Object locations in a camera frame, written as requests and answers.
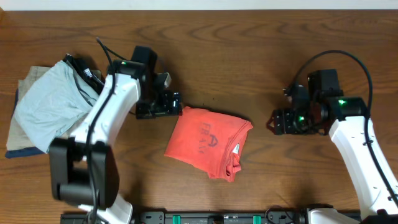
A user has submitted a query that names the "beige folded garment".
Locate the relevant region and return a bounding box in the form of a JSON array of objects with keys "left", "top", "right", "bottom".
[{"left": 6, "top": 65, "right": 91, "bottom": 152}]

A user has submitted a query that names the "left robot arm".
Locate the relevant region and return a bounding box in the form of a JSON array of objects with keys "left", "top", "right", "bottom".
[{"left": 49, "top": 46, "right": 182, "bottom": 223}]

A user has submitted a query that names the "light grey folded shirt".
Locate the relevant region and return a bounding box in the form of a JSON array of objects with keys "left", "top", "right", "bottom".
[{"left": 12, "top": 60, "right": 100, "bottom": 154}]

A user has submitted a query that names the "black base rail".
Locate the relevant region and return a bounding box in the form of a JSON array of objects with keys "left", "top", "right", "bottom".
[{"left": 60, "top": 205, "right": 363, "bottom": 224}]

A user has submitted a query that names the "navy blue folded garment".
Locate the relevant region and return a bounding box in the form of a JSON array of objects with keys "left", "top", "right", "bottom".
[{"left": 5, "top": 89, "right": 44, "bottom": 159}]

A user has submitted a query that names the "black folded garment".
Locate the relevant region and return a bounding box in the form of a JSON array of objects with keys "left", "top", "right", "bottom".
[{"left": 63, "top": 53, "right": 104, "bottom": 94}]

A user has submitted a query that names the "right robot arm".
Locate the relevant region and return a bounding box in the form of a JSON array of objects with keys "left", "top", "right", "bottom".
[{"left": 267, "top": 69, "right": 397, "bottom": 223}]

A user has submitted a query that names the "red soccer t-shirt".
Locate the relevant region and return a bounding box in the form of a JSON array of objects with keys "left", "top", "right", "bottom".
[{"left": 165, "top": 106, "right": 253, "bottom": 182}]

